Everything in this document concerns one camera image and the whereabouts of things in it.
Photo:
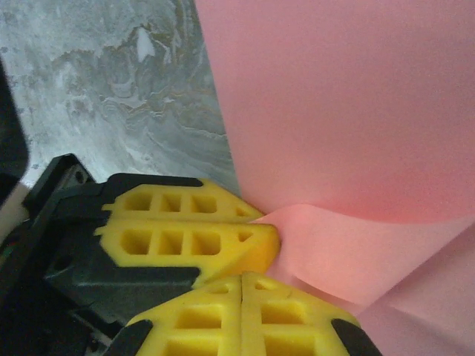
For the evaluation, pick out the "pink paper sheet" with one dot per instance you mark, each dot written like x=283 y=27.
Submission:
x=334 y=111

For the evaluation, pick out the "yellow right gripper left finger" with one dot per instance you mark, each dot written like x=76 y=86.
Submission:
x=208 y=326

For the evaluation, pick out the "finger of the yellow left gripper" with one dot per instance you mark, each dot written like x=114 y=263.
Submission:
x=230 y=241
x=222 y=205

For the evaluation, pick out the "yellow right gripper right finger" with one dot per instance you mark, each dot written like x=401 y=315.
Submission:
x=289 y=326

